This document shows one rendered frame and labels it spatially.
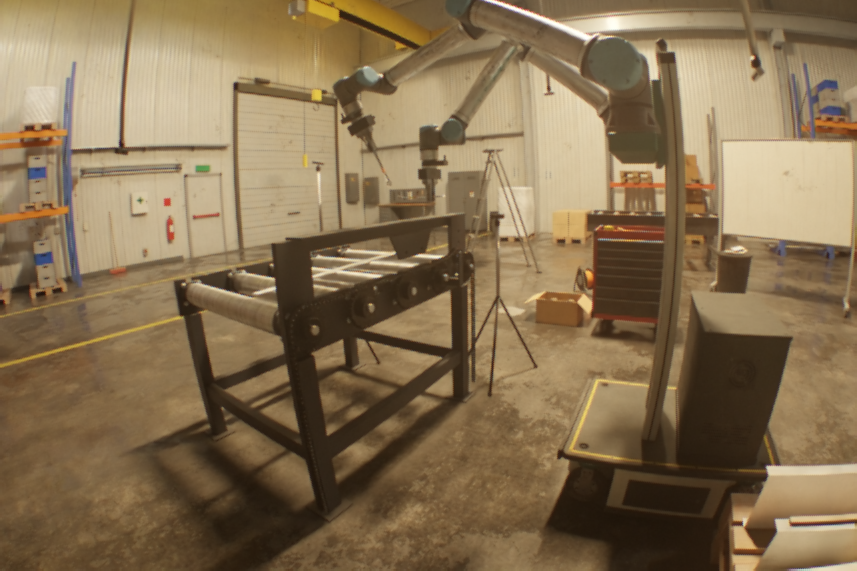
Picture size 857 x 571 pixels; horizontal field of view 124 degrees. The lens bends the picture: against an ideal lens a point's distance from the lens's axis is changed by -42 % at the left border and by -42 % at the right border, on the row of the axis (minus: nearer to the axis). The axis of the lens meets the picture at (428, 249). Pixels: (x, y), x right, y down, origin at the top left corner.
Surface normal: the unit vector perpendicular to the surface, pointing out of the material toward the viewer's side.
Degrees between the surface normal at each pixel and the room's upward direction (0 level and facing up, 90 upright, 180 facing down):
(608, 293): 90
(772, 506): 90
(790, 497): 90
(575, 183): 90
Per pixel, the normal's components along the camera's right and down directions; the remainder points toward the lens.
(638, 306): -0.53, 0.15
